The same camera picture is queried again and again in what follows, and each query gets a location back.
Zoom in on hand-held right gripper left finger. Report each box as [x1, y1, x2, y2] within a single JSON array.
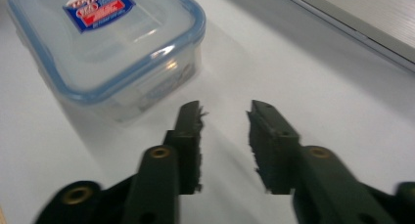
[[121, 100, 206, 224]]

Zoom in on small clear lidded container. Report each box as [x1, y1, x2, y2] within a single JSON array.
[[6, 0, 208, 124]]

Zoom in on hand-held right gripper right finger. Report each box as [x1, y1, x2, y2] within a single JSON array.
[[247, 99, 397, 224]]

